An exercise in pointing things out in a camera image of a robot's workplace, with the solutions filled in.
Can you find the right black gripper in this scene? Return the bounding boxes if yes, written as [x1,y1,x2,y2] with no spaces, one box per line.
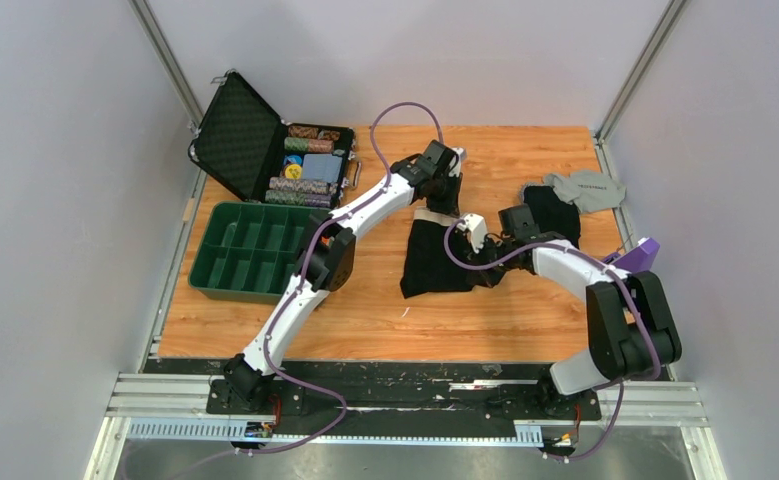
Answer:
[463,234,514,290]

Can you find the black underwear white waistband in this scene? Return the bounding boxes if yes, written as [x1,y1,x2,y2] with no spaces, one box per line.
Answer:
[400,207,484,298]

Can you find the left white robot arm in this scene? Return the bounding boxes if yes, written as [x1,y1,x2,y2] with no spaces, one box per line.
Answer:
[223,140,467,413]

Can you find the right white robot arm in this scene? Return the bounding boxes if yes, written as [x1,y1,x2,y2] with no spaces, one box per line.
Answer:
[444,205,683,418]

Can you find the black garment on table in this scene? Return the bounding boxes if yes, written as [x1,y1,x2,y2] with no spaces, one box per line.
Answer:
[520,184,581,247]

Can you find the grey garment on table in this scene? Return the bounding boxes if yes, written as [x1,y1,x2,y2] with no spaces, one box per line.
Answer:
[543,170,627,214]

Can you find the blue card box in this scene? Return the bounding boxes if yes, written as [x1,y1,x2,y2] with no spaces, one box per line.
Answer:
[301,153,343,183]

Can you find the purple plastic object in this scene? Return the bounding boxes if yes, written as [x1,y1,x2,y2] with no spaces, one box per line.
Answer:
[602,237,661,273]

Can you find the yellow poker chip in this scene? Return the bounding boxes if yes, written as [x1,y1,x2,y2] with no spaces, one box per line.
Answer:
[284,163,303,180]

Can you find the upper poker chip row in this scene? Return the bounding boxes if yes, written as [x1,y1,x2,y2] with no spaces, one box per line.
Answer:
[284,136,334,153]

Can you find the poker chip row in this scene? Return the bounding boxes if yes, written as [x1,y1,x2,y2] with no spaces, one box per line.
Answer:
[284,136,334,153]
[264,177,337,208]

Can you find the lower poker chip row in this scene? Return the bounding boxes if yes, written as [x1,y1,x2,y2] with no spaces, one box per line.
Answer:
[264,177,337,208]

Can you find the black poker chip case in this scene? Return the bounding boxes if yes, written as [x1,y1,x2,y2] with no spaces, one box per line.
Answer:
[188,69,356,208]

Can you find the green compartment tray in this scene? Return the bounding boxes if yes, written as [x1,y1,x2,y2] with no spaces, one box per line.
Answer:
[188,202,315,305]

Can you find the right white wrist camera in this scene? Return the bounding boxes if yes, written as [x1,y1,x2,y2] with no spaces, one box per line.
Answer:
[457,213,488,254]

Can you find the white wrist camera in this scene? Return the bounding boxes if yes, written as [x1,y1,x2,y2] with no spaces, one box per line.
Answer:
[448,147,467,177]
[457,213,488,254]

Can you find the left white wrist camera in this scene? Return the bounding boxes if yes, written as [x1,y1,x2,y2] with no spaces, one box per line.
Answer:
[448,147,467,177]

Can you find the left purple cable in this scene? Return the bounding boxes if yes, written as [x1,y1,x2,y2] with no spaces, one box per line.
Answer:
[118,100,446,458]

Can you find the purple cable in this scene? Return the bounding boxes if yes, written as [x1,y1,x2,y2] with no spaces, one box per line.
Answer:
[118,100,446,458]
[443,218,663,462]

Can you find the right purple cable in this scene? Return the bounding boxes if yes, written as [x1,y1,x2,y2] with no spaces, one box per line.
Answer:
[443,218,663,462]

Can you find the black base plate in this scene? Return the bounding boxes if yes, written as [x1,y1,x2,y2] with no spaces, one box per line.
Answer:
[206,360,602,438]

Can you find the aluminium frame rails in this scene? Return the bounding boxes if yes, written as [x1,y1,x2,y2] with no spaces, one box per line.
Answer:
[86,361,725,479]

